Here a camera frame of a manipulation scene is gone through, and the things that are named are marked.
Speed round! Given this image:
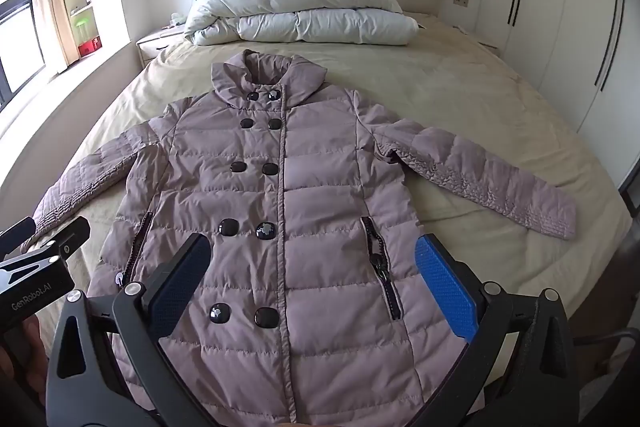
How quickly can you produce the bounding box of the white nightstand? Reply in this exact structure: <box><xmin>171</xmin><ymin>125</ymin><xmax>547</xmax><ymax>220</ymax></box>
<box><xmin>136</xmin><ymin>24</ymin><xmax>193</xmax><ymax>68</ymax></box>

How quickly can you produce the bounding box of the white duvet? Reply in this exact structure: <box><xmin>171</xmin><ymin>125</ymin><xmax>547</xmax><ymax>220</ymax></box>
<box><xmin>184</xmin><ymin>0</ymin><xmax>420</xmax><ymax>46</ymax></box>

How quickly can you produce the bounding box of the bed with beige sheet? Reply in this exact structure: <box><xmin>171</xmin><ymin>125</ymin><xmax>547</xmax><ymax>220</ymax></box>
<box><xmin>37</xmin><ymin>9</ymin><xmax>633</xmax><ymax>358</ymax></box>

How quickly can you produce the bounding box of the mauve puffer coat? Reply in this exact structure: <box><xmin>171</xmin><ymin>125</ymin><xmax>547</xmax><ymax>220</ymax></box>
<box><xmin>30</xmin><ymin>49</ymin><xmax>578</xmax><ymax>423</ymax></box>

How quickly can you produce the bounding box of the person's left hand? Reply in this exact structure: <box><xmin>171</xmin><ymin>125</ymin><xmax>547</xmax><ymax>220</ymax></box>
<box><xmin>15</xmin><ymin>314</ymin><xmax>51</xmax><ymax>363</ymax></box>

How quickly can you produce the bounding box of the white wardrobe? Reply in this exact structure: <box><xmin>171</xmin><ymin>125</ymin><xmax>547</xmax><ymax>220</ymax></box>
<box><xmin>482</xmin><ymin>0</ymin><xmax>640</xmax><ymax>188</ymax></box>

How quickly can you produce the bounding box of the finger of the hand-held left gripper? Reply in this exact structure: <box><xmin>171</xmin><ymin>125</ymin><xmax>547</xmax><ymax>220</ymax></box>
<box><xmin>0</xmin><ymin>217</ymin><xmax>37</xmax><ymax>254</ymax></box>
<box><xmin>20</xmin><ymin>216</ymin><xmax>92</xmax><ymax>265</ymax></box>

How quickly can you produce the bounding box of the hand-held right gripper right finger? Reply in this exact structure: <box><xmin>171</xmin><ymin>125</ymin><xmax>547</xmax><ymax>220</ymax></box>
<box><xmin>414</xmin><ymin>234</ymin><xmax>577</xmax><ymax>427</ymax></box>

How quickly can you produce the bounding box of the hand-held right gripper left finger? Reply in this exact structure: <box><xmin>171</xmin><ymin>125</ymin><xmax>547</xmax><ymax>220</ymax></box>
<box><xmin>46</xmin><ymin>233</ymin><xmax>221</xmax><ymax>427</ymax></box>

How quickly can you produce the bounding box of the black framed window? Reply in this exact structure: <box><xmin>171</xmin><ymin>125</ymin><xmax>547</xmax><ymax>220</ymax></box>
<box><xmin>0</xmin><ymin>0</ymin><xmax>51</xmax><ymax>105</ymax></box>

